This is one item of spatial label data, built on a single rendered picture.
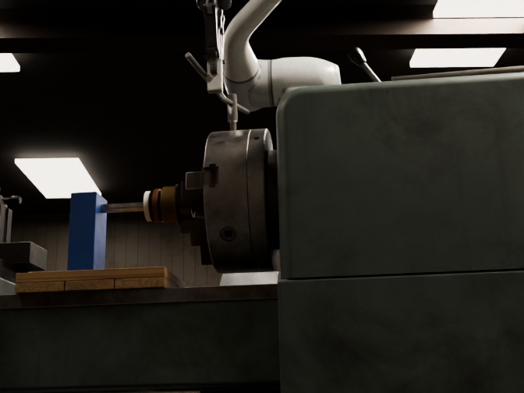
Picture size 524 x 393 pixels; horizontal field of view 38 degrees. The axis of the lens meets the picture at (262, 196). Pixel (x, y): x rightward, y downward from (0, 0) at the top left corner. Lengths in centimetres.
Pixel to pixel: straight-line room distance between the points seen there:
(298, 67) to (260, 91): 12
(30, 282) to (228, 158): 46
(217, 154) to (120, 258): 785
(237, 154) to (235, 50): 49
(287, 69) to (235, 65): 16
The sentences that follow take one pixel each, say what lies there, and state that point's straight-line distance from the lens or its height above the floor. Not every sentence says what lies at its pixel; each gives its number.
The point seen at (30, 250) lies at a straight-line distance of 182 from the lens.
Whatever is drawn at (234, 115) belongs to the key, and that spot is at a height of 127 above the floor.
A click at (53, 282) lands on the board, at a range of 155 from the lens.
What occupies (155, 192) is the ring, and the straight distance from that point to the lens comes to 169.
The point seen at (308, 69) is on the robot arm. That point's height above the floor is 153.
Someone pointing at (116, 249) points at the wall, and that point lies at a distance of 941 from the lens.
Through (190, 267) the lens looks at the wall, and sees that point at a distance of 926.
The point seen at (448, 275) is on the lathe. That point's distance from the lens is 141.
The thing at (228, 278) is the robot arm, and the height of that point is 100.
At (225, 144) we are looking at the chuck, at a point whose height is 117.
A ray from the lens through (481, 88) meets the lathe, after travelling 153.
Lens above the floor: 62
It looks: 16 degrees up
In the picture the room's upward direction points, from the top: 1 degrees counter-clockwise
